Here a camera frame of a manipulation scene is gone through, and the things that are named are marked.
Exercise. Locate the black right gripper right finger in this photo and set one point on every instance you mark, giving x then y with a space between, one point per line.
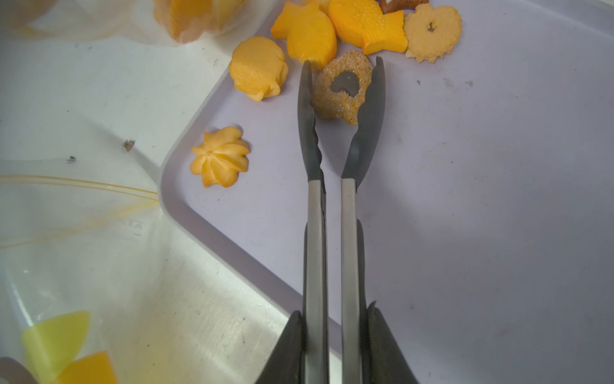
385 360

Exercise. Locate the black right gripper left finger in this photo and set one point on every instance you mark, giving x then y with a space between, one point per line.
284 365

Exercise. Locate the steel black-tipped tongs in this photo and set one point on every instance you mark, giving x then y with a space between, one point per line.
352 307

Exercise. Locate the clear resealable bag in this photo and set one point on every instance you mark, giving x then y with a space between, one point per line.
155 23

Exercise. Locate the clear printed bag pile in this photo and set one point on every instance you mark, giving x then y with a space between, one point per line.
75 238

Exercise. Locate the lilac plastic tray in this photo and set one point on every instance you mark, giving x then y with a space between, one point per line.
487 210

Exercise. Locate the orange swirl cookie lower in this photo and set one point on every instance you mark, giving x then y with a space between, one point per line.
221 157

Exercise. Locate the brown sugared heart cookie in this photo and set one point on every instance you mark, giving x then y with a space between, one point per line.
340 89

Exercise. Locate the yellow round chick cookie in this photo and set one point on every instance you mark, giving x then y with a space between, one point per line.
258 68

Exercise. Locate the orange fish cookie lower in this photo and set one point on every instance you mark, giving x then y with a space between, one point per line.
309 33

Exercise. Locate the tan round flower cookie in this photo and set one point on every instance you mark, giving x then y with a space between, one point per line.
432 32

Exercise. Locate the brown iced star cookie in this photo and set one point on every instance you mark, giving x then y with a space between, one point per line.
390 6

